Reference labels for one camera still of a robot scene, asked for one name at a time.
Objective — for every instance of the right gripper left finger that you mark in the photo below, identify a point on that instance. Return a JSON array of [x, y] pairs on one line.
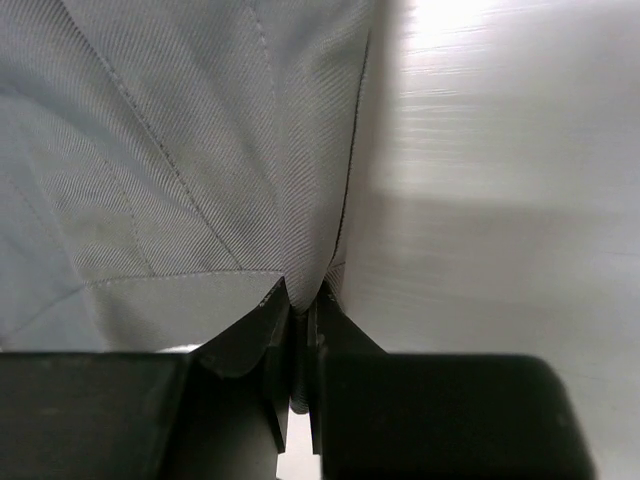
[[217, 412]]

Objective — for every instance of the grey pleated skirt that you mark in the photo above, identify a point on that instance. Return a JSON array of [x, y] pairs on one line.
[[165, 163]]

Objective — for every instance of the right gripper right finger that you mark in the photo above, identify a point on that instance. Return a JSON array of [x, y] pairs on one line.
[[380, 415]]

